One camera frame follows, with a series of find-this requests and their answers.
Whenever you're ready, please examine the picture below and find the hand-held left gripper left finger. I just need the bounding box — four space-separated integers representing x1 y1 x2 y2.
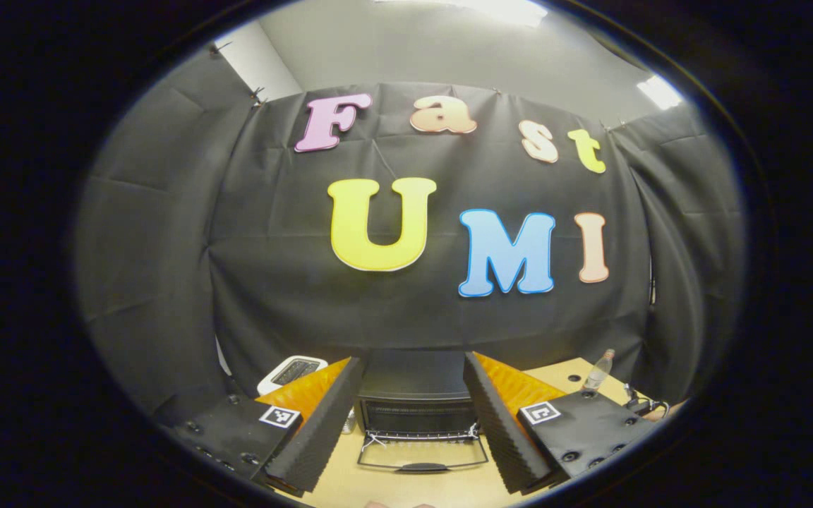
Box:
156 356 366 495

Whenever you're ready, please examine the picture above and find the black electric oven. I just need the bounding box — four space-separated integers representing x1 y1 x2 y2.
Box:
354 351 492 473

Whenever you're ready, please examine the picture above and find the clear plastic bottle red label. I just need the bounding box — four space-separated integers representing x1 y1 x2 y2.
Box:
582 349 617 392

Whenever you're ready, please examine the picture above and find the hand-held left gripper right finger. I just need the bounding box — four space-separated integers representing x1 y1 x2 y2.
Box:
463 351 660 495

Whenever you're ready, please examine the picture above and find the ceiling light panel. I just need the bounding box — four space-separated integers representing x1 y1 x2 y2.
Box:
636 74 682 110

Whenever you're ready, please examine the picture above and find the white toaster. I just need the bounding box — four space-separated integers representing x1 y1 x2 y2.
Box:
257 356 328 396

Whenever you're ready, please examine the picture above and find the black backdrop cloth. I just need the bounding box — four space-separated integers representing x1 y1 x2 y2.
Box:
75 46 746 424

